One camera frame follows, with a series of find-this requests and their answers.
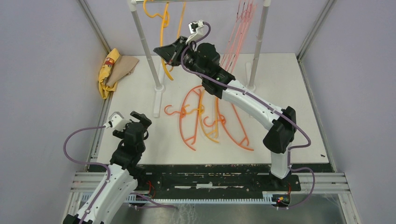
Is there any grey rack pole right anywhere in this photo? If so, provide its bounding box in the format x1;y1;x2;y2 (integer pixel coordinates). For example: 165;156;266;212
249;0;271;86

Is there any orange plastic hanger right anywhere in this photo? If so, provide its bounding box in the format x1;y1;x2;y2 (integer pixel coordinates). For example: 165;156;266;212
203;99;254;152

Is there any yellow printed cloth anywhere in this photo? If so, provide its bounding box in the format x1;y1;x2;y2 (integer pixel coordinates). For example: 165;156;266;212
98;48;120;100

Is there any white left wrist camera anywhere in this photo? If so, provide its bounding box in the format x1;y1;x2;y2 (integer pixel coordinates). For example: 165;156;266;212
104;112;128;131

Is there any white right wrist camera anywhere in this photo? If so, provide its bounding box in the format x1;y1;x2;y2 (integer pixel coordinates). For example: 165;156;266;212
186;20;205;44

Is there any grey rack pole left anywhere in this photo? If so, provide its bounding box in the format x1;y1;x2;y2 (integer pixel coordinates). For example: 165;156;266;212
127;0;162;90

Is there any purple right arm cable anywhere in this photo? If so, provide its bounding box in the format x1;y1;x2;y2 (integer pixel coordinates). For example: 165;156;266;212
180;21;316;210

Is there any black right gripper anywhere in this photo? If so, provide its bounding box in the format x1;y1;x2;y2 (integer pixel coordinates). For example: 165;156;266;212
154;36;206;81

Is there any yellow plastic hanger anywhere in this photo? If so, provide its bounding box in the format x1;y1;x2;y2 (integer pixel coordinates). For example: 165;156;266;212
143;0;186;81
179;85;219;151

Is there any orange plastic hanger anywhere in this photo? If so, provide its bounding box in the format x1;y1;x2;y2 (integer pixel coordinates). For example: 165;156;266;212
163;85;203;152
203;99;254;152

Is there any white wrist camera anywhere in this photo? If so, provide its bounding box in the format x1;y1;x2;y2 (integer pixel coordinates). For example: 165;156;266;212
104;112;128;131
186;20;205;44

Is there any orange plastic hanger left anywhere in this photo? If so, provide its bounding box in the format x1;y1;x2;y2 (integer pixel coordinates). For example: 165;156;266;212
163;85;203;152

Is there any white rack foot left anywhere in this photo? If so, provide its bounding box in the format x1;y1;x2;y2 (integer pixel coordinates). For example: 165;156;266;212
153;61;165;118

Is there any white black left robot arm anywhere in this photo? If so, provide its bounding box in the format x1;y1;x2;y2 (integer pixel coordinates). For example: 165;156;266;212
63;111;152;224

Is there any beige cloth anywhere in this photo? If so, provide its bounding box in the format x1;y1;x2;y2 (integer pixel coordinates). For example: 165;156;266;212
105;56;140;87

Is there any grey rack pole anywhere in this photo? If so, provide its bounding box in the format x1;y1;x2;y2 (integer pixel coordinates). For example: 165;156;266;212
249;0;271;86
127;0;162;90

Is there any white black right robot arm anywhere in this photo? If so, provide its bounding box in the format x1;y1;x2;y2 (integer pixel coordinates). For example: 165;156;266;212
153;36;297;190

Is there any white slotted cable duct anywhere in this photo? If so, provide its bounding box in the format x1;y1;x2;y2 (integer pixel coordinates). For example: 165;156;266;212
119;191;279;205

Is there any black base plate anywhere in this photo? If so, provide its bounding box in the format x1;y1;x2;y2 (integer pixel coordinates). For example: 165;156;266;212
136;164;331;200

